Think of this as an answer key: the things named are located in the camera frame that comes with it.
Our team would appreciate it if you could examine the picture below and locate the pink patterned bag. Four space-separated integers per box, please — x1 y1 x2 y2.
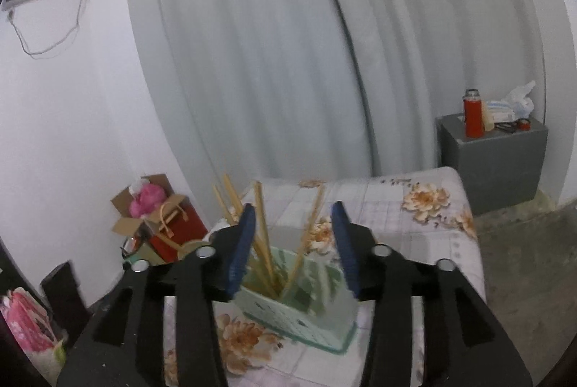
0 287 68 370

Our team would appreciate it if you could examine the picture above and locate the grey curtain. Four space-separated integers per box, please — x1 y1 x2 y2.
124 0 546 190

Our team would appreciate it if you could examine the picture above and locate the grey cabinet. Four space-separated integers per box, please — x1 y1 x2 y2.
436 113 548 215

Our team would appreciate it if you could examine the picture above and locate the floral plaid bedsheet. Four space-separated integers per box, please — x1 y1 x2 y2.
162 166 488 387

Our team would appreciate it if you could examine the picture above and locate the pink plastic bag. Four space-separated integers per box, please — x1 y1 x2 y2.
131 184 165 219

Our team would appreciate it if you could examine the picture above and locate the white plastic bag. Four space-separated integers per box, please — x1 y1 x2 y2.
487 81 537 122

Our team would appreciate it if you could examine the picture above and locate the red thermos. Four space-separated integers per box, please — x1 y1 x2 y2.
463 89 483 138

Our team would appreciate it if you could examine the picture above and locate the red gift bag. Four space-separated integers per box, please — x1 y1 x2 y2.
149 202 209 264

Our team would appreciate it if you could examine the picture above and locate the beige chopstick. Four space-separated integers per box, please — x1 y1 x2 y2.
254 181 277 295
213 184 237 226
282 186 326 298
224 174 276 293

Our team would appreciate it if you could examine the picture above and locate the black furniture piece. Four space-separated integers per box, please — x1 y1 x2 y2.
40 261 93 334

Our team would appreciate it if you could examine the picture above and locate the air conditioner cable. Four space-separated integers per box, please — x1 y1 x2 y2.
8 0 87 57

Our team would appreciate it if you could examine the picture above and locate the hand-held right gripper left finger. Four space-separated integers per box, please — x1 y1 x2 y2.
56 203 257 387

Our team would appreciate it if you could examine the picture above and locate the green plastic utensil holder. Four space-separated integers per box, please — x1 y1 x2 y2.
230 247 359 354

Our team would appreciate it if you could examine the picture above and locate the cardboard box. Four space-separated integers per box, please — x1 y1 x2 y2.
111 174 188 239

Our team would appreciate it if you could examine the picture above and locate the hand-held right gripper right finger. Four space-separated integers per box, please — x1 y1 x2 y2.
331 201 535 387

